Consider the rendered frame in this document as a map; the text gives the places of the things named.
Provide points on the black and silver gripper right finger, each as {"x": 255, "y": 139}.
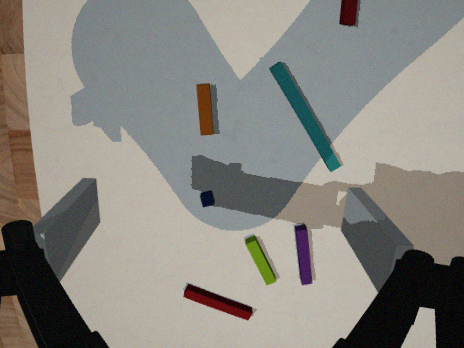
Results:
{"x": 416, "y": 281}

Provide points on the small blue cube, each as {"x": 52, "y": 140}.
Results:
{"x": 207, "y": 198}

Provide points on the dark red rod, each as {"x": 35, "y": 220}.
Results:
{"x": 348, "y": 12}
{"x": 217, "y": 302}

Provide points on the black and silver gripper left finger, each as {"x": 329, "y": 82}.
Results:
{"x": 35, "y": 278}

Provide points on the orange rod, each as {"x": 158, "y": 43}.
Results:
{"x": 205, "y": 109}

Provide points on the turquoise rod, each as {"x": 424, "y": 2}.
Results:
{"x": 305, "y": 116}

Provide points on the purple rod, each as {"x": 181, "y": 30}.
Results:
{"x": 303, "y": 254}

